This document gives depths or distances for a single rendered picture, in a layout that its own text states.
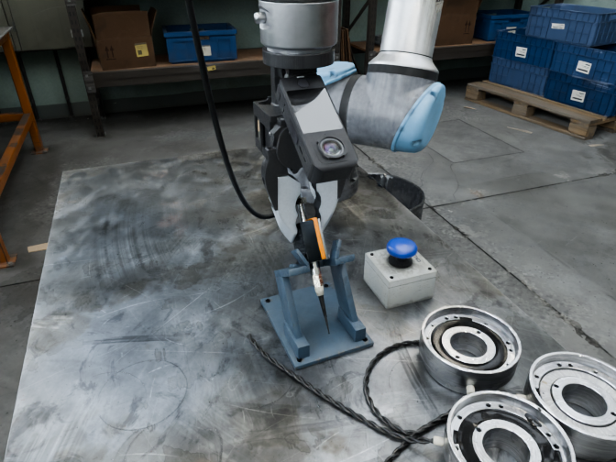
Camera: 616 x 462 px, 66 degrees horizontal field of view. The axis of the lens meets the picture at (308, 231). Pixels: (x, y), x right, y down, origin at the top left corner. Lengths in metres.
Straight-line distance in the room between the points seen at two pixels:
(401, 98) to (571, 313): 1.47
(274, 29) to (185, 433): 0.39
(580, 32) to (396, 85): 3.49
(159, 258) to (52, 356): 0.21
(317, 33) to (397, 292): 0.33
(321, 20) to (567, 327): 1.71
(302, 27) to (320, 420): 0.38
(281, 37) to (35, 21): 3.64
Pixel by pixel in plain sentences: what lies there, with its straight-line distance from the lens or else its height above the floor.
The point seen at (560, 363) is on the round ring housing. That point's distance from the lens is 0.58.
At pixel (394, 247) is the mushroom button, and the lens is 0.62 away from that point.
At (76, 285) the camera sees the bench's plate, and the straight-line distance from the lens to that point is 0.74.
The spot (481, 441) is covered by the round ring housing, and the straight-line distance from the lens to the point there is 0.49.
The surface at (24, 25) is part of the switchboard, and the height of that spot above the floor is 0.73.
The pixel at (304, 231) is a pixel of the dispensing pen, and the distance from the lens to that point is 0.53.
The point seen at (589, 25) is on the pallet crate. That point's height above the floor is 0.71.
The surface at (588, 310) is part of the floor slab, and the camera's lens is 2.15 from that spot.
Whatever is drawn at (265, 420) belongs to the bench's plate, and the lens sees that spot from 0.51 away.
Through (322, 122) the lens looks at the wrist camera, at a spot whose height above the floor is 1.07.
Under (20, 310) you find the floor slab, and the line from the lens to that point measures 2.16.
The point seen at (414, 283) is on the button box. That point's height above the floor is 0.83.
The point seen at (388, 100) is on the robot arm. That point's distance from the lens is 0.78.
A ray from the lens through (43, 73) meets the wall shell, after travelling 4.36.
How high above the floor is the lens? 1.21
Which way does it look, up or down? 31 degrees down
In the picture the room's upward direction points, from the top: straight up
